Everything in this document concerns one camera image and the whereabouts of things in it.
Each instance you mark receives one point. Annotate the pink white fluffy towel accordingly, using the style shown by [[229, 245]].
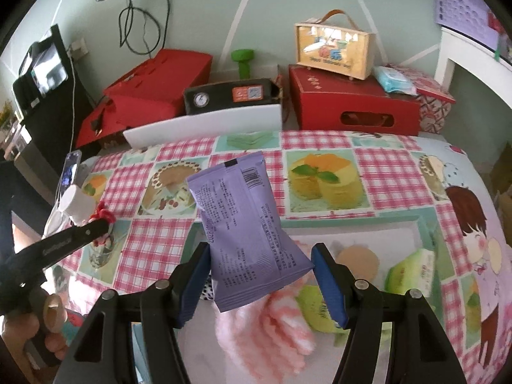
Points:
[[268, 339]]

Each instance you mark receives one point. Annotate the blue wet wipes pack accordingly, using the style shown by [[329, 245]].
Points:
[[394, 82]]

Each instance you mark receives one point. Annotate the yellow wooden case with handle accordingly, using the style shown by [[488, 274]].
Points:
[[336, 44]]

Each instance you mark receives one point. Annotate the green cloth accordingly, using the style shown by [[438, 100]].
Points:
[[315, 311]]

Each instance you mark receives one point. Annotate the patterned tablecloth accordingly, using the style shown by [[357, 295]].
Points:
[[413, 195]]

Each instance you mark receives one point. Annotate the red box with handle slot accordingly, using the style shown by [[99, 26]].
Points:
[[324, 100]]

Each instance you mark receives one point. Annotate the red patterned storage box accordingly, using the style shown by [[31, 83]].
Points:
[[435, 101]]

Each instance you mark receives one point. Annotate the green tissue pack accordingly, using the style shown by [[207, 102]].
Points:
[[414, 272]]

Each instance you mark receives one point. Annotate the person's left hand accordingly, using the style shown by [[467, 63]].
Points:
[[51, 315]]

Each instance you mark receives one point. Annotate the black cabinet with screen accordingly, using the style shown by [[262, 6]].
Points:
[[49, 96]]

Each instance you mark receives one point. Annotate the purple file holder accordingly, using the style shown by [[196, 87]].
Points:
[[472, 18]]

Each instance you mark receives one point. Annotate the black box with gauge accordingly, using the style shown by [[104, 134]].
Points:
[[225, 95]]

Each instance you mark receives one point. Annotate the white plastic jar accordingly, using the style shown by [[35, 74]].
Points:
[[77, 205]]

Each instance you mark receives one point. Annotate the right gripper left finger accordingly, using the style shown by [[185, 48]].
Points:
[[165, 307]]

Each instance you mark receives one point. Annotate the beige sponge puff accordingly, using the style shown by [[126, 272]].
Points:
[[361, 261]]

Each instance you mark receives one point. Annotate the purple snack packet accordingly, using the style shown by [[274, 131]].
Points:
[[251, 255]]

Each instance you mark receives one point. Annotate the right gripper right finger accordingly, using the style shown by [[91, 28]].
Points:
[[356, 306]]

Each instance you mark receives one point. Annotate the green dumbbell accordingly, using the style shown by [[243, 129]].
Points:
[[243, 58]]

